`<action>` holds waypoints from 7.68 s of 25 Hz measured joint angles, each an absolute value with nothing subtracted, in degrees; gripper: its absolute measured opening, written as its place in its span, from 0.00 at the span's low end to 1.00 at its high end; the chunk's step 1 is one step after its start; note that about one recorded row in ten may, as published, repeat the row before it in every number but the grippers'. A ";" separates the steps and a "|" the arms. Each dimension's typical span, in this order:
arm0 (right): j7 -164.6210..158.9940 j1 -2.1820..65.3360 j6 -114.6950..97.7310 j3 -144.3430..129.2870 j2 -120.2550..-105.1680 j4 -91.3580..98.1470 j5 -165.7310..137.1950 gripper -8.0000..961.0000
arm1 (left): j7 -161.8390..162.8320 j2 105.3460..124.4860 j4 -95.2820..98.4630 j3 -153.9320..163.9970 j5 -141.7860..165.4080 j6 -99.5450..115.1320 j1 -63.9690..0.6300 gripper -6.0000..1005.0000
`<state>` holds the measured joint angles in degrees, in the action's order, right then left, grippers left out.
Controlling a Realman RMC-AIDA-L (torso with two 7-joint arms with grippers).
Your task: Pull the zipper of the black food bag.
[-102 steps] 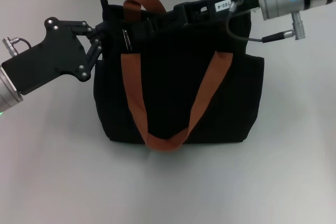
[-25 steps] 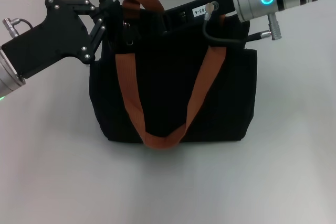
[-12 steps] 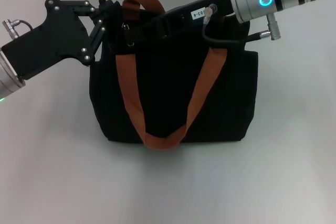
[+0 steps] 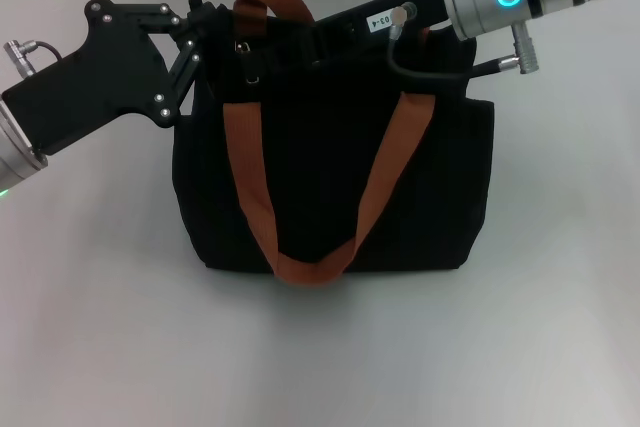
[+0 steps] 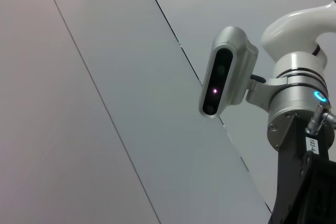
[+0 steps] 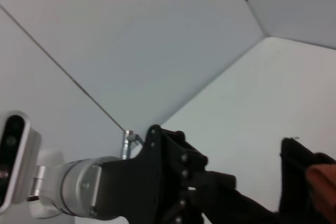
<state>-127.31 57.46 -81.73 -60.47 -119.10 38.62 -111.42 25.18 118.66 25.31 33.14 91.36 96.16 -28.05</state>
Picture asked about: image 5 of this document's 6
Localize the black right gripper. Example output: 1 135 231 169
267 115 336 224

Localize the right gripper cable with connector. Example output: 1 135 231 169
304 104 336 134

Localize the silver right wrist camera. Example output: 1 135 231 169
198 26 259 119

